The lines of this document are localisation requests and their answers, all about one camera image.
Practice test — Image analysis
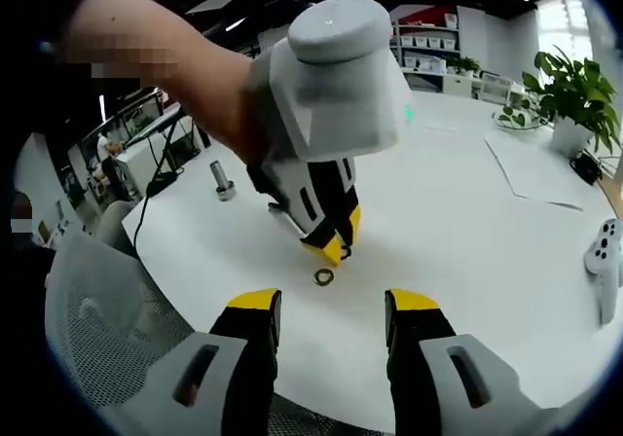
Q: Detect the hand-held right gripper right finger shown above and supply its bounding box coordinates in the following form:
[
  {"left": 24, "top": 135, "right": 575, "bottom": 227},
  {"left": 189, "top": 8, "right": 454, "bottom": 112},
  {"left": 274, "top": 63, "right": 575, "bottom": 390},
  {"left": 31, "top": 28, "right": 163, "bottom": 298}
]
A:
[{"left": 384, "top": 288, "right": 561, "bottom": 436}]

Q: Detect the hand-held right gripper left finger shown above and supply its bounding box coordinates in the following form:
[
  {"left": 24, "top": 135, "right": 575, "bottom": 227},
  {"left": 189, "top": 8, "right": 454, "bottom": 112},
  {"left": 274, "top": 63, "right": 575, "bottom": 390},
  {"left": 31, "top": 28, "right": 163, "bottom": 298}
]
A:
[{"left": 104, "top": 287, "right": 283, "bottom": 436}]

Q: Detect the thick steel stud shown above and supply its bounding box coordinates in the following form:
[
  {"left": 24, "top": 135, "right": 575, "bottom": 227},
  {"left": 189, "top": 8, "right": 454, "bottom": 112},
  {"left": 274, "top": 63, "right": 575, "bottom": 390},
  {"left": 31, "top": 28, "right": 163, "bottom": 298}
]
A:
[{"left": 208, "top": 161, "right": 238, "bottom": 202}]

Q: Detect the shelf with white boxes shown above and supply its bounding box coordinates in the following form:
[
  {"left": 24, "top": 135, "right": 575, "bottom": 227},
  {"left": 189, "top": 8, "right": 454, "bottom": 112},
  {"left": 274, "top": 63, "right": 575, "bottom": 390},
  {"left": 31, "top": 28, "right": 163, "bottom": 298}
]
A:
[{"left": 391, "top": 12, "right": 461, "bottom": 91}]

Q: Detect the black power adapter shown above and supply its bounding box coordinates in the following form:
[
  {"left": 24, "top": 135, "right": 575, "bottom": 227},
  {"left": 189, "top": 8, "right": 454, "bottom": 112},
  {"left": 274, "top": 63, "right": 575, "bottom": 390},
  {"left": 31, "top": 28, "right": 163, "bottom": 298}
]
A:
[{"left": 145, "top": 172, "right": 179, "bottom": 198}]

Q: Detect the black laptop stand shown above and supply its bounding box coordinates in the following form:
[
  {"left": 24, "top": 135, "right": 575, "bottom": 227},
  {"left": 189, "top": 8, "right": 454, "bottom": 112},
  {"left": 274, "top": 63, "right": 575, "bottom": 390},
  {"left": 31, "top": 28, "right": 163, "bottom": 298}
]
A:
[{"left": 150, "top": 114, "right": 202, "bottom": 169}]

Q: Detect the glass bowl with small plant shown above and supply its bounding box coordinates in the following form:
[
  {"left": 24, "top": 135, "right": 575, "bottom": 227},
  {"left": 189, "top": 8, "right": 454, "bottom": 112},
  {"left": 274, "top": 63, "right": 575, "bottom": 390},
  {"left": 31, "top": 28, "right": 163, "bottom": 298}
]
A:
[{"left": 492, "top": 107, "right": 544, "bottom": 133}]

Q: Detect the white paper sheet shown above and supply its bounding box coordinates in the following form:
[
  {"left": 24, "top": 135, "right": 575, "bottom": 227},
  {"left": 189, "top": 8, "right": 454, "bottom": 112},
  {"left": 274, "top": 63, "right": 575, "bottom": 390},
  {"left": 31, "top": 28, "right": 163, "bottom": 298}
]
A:
[{"left": 484, "top": 131, "right": 584, "bottom": 212}]

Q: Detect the white game controller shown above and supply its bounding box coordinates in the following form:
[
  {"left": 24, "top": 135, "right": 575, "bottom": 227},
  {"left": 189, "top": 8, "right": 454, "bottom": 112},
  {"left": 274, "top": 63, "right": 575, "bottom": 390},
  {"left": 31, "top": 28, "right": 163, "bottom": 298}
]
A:
[{"left": 583, "top": 217, "right": 623, "bottom": 325}]

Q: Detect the white plant pot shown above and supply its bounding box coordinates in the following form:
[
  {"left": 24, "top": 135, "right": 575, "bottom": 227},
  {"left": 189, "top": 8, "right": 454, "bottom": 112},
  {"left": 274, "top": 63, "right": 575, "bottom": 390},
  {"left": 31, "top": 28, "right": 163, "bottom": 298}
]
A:
[{"left": 551, "top": 114, "right": 595, "bottom": 160}]

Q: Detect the green potted plant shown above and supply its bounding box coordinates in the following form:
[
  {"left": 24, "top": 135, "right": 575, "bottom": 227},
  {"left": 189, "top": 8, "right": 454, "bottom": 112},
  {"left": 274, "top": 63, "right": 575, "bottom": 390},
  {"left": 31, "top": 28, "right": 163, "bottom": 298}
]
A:
[{"left": 521, "top": 46, "right": 622, "bottom": 155}]

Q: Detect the black box device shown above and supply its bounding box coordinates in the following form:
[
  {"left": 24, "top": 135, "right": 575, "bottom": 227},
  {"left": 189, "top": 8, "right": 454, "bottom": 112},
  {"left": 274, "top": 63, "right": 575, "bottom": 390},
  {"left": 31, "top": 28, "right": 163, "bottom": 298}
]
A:
[{"left": 568, "top": 152, "right": 604, "bottom": 186}]

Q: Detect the black cable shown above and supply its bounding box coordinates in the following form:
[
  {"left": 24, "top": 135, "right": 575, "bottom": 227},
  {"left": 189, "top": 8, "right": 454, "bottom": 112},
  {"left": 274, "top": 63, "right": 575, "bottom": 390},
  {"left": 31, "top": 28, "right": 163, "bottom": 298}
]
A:
[{"left": 133, "top": 114, "right": 176, "bottom": 262}]

